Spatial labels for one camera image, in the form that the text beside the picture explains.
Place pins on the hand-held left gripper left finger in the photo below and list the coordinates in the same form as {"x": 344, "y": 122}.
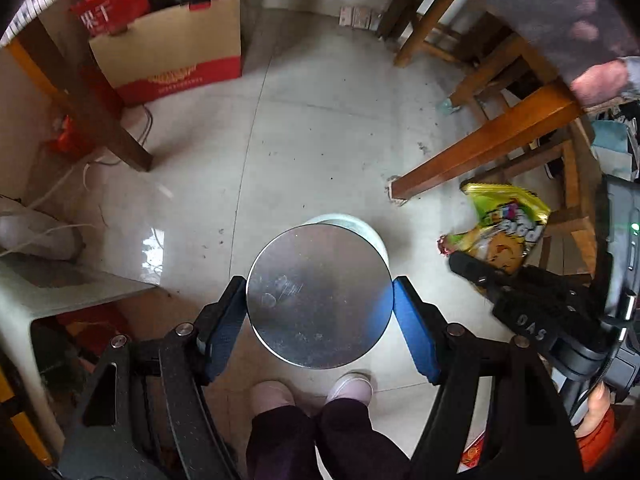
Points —
{"x": 227, "y": 330}

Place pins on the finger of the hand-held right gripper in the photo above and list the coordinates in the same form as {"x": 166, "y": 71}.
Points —
{"x": 475, "y": 272}

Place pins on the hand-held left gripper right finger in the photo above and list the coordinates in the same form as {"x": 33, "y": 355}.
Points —
{"x": 415, "y": 330}

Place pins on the green and yellow snack packet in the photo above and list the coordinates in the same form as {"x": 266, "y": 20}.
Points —
{"x": 505, "y": 220}

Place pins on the person's right forearm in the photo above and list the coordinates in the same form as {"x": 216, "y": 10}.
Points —
{"x": 597, "y": 447}

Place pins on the person's right hand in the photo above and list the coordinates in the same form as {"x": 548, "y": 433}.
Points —
{"x": 597, "y": 407}

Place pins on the person's left shoe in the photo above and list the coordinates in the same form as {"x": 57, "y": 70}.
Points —
{"x": 272, "y": 395}

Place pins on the person's shoe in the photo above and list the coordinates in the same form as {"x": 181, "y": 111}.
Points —
{"x": 272, "y": 395}
{"x": 350, "y": 387}

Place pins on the person's right shoe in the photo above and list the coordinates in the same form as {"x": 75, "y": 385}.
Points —
{"x": 350, "y": 387}

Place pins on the person's left leg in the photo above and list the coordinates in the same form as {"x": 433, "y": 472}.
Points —
{"x": 280, "y": 445}

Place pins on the person's leg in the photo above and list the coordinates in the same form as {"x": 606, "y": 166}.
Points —
{"x": 360, "y": 445}
{"x": 280, "y": 445}

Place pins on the person's right leg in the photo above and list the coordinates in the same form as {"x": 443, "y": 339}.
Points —
{"x": 360, "y": 445}

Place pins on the red printed packet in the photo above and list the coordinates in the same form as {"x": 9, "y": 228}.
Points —
{"x": 472, "y": 452}

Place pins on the wooden chair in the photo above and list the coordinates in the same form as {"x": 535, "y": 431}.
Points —
{"x": 425, "y": 20}
{"x": 582, "y": 185}

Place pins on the grey plastic stool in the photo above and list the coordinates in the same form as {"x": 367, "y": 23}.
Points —
{"x": 60, "y": 300}

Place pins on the light blue bag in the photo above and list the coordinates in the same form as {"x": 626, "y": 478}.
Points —
{"x": 612, "y": 145}

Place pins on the white plastic bag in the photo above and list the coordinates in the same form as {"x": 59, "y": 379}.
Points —
{"x": 35, "y": 232}

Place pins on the red plastic bag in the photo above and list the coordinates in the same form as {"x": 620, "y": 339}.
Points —
{"x": 70, "y": 140}

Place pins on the small grey blocks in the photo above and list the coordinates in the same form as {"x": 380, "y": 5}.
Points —
{"x": 357, "y": 17}

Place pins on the red and brown cardboard box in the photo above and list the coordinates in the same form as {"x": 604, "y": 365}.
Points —
{"x": 170, "y": 50}

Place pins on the red gift bag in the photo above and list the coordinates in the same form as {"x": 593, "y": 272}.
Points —
{"x": 107, "y": 7}

